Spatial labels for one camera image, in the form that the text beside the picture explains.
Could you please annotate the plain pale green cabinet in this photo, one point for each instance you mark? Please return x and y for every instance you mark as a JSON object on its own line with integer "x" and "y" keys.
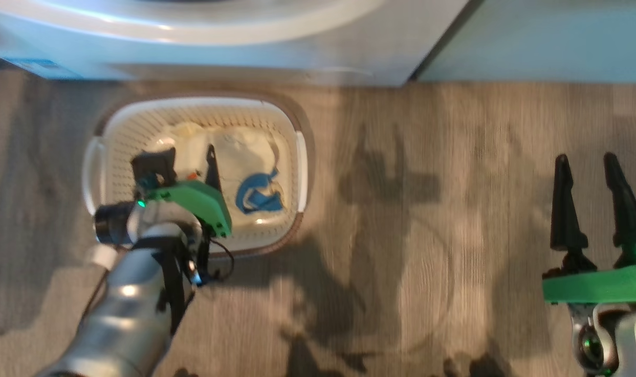
{"x": 548, "y": 42}

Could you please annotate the blue garment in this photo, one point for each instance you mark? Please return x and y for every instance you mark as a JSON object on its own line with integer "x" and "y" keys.
{"x": 255, "y": 193}

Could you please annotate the white front-load washing machine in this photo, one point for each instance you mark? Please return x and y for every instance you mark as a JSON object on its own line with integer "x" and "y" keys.
{"x": 244, "y": 47}

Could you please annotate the cream perforated laundry basket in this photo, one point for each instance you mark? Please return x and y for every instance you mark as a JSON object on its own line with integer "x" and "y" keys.
{"x": 292, "y": 157}

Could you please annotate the blue energy label sticker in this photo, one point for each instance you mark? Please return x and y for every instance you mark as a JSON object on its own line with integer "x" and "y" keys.
{"x": 37, "y": 68}

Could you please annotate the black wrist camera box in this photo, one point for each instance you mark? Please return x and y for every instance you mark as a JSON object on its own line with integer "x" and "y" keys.
{"x": 153, "y": 165}

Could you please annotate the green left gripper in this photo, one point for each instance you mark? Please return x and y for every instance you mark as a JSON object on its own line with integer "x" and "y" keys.
{"x": 203, "y": 201}

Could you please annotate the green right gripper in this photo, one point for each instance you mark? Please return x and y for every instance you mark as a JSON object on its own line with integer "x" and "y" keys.
{"x": 601, "y": 285}

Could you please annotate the cream yellow garment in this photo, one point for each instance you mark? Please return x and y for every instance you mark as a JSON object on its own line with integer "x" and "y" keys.
{"x": 244, "y": 146}

